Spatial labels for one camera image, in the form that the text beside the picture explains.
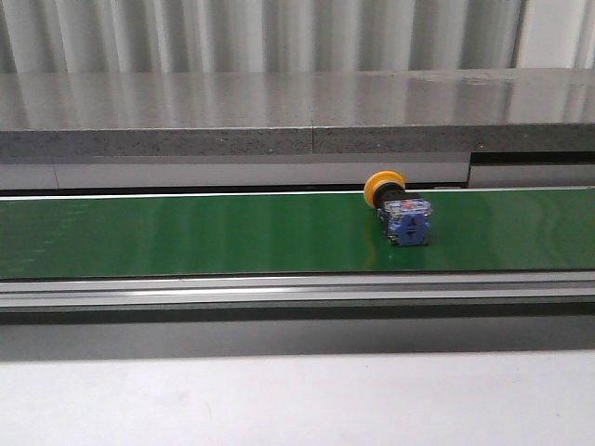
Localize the yellow mushroom push button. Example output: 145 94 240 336
364 171 432 246

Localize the white pleated curtain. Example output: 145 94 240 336
1 1 594 72

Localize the green conveyor belt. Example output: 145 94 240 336
1 188 594 280

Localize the grey stone slab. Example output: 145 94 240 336
1 72 313 159
312 69 594 154

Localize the rear aluminium conveyor rail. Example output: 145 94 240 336
1 151 594 191

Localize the grey stone slab right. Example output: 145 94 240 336
312 69 594 154

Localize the front aluminium conveyor rail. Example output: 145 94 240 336
1 270 594 324

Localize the aluminium conveyor rail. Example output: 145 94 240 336
1 270 594 324
1 151 594 191

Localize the grey stone slab left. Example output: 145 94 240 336
1 72 313 159

